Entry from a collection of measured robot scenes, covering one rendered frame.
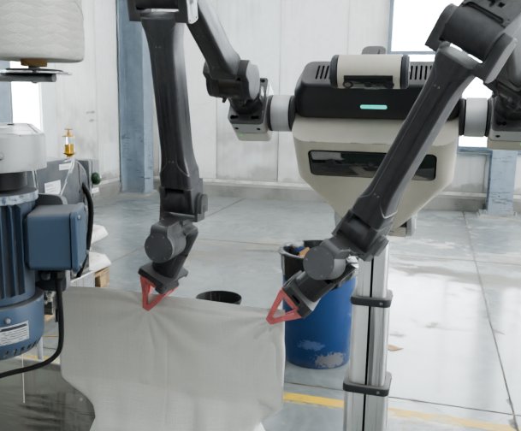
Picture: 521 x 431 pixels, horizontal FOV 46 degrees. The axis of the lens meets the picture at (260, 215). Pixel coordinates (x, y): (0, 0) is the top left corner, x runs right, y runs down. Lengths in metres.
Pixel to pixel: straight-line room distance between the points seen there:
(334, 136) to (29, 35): 0.72
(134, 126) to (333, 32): 3.39
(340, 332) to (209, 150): 6.57
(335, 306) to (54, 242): 2.61
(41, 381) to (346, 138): 1.10
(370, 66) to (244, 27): 8.31
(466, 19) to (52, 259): 0.69
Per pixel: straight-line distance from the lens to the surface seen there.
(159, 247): 1.12
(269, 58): 9.43
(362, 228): 1.08
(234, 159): 9.60
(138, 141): 9.94
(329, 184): 1.53
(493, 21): 0.94
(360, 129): 1.45
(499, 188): 8.73
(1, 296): 0.97
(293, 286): 1.10
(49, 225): 0.94
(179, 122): 1.09
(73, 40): 1.06
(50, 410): 1.92
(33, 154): 0.93
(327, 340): 3.48
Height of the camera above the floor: 1.47
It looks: 10 degrees down
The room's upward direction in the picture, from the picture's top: 1 degrees clockwise
